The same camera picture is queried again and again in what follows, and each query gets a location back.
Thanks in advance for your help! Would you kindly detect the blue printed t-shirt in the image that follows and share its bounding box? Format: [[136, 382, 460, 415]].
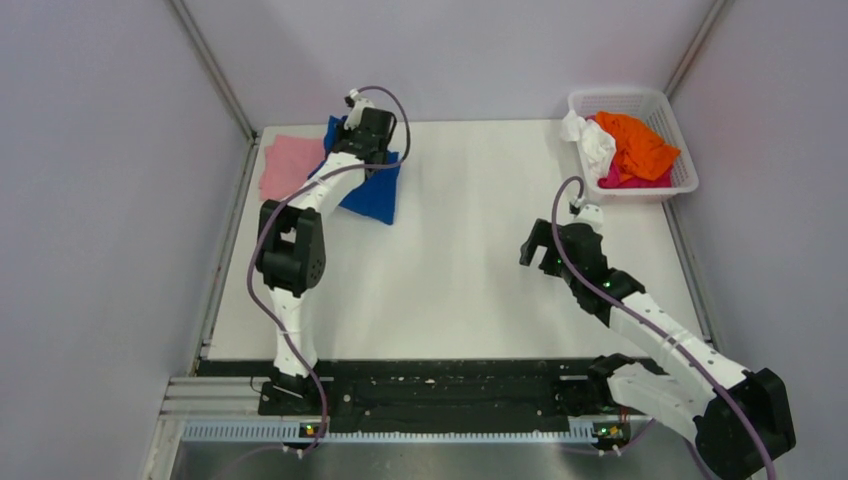
[[301, 117, 402, 225]]

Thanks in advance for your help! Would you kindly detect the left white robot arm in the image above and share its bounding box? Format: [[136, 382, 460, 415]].
[[252, 106, 404, 414]]

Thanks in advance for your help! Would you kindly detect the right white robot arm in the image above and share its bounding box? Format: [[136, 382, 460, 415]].
[[519, 219, 797, 479]]

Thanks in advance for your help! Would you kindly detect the folded pink t-shirt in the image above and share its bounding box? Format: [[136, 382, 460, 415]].
[[259, 135, 325, 202]]

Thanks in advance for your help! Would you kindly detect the white t-shirt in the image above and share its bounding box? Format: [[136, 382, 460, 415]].
[[559, 110, 617, 179]]

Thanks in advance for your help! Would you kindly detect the orange t-shirt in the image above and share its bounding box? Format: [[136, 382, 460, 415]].
[[594, 111, 681, 180]]

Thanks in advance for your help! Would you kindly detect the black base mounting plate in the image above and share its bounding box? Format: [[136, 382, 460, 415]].
[[196, 359, 640, 438]]

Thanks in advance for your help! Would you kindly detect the white plastic laundry basket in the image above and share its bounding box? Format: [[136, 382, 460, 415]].
[[562, 86, 700, 203]]

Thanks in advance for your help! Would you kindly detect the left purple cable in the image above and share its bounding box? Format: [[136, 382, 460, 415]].
[[246, 85, 412, 458]]

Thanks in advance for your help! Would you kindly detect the purple cable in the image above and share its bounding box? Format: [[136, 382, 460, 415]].
[[551, 176, 778, 480], [246, 85, 412, 458]]

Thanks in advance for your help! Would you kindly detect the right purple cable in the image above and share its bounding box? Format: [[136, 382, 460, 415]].
[[551, 176, 778, 480]]

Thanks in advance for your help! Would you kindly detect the left corner metal post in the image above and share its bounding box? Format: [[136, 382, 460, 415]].
[[165, 0, 257, 142]]

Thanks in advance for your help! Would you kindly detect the corner metal post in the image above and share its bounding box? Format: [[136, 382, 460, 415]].
[[165, 0, 257, 142], [663, 0, 734, 99]]

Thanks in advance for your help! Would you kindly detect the right corner metal post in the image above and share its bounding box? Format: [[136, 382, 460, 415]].
[[663, 0, 734, 99]]

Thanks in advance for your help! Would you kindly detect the grey slotted cable duct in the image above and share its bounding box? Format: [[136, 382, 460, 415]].
[[181, 420, 596, 445]]

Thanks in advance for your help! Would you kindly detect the aluminium rail frame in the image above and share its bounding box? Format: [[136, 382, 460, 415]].
[[159, 376, 267, 419]]

